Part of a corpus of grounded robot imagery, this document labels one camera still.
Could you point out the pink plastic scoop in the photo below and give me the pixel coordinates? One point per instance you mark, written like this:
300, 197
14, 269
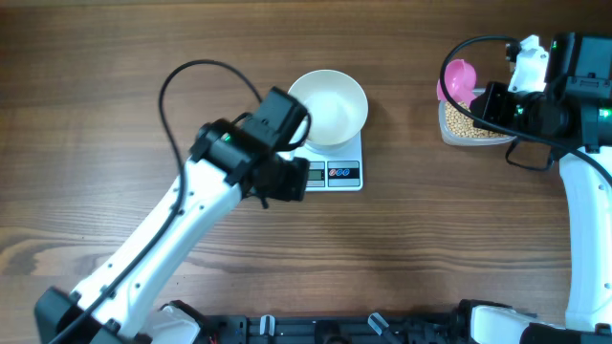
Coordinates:
460, 79

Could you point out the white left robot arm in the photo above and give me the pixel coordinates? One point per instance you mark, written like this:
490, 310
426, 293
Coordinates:
228, 162

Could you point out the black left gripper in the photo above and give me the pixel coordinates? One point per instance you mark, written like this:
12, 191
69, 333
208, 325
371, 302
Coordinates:
297, 188

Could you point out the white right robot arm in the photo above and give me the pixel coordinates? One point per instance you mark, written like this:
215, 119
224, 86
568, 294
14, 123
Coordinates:
562, 94

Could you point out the white digital kitchen scale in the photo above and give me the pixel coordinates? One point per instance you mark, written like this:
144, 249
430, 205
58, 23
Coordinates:
332, 168

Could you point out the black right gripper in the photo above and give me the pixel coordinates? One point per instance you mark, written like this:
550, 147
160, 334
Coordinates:
486, 107

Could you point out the white bowl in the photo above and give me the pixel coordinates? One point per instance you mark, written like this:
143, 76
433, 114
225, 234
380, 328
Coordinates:
337, 103

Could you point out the pile of soybeans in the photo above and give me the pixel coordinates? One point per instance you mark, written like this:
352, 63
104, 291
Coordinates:
462, 126

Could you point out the clear plastic container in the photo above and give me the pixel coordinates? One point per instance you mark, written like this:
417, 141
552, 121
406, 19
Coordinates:
451, 139

